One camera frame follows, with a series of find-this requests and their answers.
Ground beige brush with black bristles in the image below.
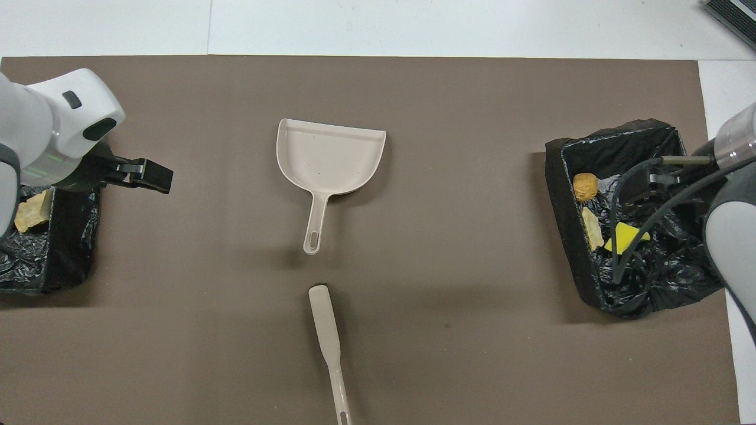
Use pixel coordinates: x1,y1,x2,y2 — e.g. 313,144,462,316
308,285,353,425

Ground bin lined with black bag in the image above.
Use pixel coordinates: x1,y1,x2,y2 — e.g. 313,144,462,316
545,118,728,320
0,171,102,296

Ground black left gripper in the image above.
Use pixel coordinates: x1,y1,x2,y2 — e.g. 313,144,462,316
100,155,174,195

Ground beige plastic dustpan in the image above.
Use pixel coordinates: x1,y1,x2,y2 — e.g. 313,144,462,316
276,118,387,256

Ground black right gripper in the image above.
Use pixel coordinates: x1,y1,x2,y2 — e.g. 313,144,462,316
614,167,689,206

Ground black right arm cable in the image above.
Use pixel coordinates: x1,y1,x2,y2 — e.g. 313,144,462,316
610,155,756,285

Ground yellow sponge piece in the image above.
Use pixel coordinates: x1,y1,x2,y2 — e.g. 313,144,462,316
604,222,651,256

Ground dark ribbed device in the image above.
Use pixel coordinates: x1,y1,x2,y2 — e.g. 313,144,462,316
701,0,756,51

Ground brown table mat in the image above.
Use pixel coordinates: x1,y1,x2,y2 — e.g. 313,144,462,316
0,55,740,425

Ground pale striped bread chunk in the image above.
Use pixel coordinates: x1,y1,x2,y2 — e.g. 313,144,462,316
581,207,605,252

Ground brown bread roll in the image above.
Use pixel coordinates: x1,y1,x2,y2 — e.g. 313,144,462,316
572,172,599,202

